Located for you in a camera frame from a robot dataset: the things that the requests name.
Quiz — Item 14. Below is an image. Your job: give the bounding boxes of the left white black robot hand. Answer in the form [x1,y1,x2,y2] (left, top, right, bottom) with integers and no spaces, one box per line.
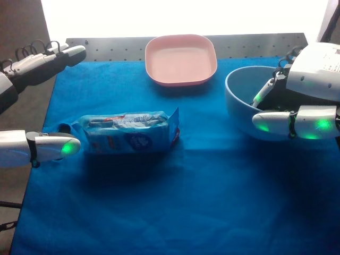
[0,39,87,169]

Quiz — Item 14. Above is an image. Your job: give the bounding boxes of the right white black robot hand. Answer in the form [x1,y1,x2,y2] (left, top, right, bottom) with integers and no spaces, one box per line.
[251,42,340,141]

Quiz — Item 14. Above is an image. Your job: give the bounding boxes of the light blue bowl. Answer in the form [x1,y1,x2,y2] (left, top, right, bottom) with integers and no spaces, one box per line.
[225,65,295,141]

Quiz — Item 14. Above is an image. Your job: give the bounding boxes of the blue snack pack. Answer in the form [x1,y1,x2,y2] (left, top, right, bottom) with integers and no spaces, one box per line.
[57,107,181,155]

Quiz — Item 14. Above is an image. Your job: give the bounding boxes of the blue table cloth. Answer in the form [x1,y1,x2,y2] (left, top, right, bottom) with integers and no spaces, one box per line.
[10,56,340,255]

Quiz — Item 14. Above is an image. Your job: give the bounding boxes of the pink square plate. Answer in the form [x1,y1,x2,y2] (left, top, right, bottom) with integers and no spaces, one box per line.
[144,33,218,88]

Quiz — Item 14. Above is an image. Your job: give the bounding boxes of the black cable beside table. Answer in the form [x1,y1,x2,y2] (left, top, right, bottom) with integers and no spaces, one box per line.
[0,201,23,209]

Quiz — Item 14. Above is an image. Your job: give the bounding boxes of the black cable with connector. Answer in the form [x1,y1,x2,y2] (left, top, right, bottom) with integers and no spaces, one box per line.
[0,220,18,232]

